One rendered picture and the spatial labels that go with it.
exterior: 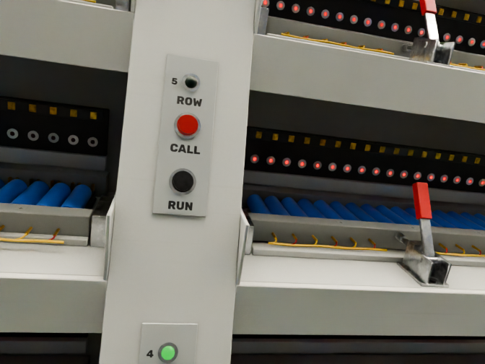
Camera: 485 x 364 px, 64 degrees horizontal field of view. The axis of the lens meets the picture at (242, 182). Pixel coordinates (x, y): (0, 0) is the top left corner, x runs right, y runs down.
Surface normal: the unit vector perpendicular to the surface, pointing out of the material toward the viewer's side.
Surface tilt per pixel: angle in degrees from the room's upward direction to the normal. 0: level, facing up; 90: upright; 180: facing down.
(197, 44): 90
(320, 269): 22
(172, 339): 90
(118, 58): 112
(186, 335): 90
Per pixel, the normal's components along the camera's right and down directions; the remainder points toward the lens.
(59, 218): 0.17, 0.30
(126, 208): 0.21, -0.08
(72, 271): 0.14, -0.95
